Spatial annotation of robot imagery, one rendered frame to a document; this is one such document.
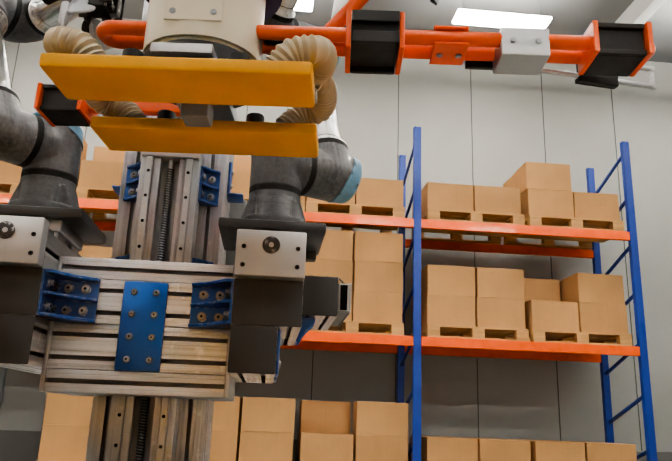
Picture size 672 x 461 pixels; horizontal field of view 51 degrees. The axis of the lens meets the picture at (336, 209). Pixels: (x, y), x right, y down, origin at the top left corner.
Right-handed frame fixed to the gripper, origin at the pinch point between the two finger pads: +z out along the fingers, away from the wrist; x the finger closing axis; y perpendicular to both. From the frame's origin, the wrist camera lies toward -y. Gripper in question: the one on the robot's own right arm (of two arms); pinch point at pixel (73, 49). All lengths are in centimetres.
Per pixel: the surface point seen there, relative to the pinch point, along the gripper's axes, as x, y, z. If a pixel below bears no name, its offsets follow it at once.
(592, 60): -27, 87, 14
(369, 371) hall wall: 831, 90, -1
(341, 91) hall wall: 826, 38, -401
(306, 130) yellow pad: -21, 46, 24
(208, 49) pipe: -38, 34, 20
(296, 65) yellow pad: -40, 46, 23
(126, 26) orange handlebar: -28.8, 20.0, 11.8
